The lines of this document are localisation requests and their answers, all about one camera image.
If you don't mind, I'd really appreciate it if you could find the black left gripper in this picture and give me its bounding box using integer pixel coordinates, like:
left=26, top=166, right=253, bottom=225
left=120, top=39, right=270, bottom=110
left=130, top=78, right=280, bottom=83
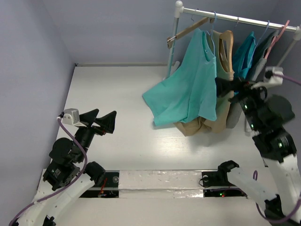
left=76, top=108, right=118, bottom=161

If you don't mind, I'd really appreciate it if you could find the teal t shirt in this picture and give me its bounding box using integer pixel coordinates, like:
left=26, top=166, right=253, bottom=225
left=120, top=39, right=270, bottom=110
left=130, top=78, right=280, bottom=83
left=143, top=29, right=217, bottom=126

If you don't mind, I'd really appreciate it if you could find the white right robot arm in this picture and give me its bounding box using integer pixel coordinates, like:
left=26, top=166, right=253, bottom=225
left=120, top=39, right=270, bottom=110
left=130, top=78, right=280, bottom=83
left=215, top=78, right=301, bottom=226

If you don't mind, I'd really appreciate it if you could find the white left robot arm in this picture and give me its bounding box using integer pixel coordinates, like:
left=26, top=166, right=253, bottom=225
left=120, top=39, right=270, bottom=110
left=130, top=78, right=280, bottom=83
left=9, top=108, right=117, bottom=226

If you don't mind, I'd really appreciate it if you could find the turquoise hanging shirt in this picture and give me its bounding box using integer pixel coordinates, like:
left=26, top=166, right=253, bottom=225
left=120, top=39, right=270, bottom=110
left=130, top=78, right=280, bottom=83
left=232, top=32, right=256, bottom=79

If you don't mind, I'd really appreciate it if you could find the grey hanging shirt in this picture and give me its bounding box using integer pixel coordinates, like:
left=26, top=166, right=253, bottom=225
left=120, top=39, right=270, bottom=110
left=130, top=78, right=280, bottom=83
left=227, top=29, right=280, bottom=129

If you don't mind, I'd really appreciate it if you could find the wooden clip hanger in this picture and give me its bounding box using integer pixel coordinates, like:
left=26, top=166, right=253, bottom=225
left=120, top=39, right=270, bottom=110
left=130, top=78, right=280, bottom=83
left=166, top=17, right=216, bottom=49

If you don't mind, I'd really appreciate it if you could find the pink hanger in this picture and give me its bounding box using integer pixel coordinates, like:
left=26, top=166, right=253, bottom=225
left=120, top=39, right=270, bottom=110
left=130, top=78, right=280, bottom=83
left=264, top=20, right=290, bottom=59

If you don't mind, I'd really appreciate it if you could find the beige tank top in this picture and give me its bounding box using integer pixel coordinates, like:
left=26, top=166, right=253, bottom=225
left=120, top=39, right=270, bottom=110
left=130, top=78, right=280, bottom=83
left=174, top=30, right=235, bottom=137

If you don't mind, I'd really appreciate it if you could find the white clothes rack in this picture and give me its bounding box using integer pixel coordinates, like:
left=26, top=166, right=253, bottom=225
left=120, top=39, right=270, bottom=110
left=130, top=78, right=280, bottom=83
left=162, top=0, right=301, bottom=137

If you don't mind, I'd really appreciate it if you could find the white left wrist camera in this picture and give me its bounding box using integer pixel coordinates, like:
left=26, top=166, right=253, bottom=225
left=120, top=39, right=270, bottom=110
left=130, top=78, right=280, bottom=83
left=57, top=108, right=85, bottom=127

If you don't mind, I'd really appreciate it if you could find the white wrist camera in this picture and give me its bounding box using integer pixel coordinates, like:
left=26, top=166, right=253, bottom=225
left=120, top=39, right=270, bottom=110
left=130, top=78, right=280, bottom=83
left=57, top=108, right=85, bottom=127
left=251, top=66, right=284, bottom=89

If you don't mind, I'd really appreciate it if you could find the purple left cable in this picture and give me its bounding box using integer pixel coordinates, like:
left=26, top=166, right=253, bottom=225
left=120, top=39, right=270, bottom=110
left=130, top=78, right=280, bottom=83
left=8, top=117, right=89, bottom=226

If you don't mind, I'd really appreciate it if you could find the purple cable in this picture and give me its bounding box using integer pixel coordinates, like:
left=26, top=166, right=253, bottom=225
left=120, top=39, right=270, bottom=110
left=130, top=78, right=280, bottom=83
left=8, top=117, right=89, bottom=226
left=210, top=73, right=301, bottom=224

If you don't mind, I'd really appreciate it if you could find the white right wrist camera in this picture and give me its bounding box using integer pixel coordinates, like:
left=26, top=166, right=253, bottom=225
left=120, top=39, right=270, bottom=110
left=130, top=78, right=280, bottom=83
left=251, top=66, right=284, bottom=89

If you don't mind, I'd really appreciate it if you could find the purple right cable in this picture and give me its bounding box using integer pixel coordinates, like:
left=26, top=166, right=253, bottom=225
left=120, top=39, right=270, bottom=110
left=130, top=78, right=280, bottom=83
left=210, top=73, right=301, bottom=224

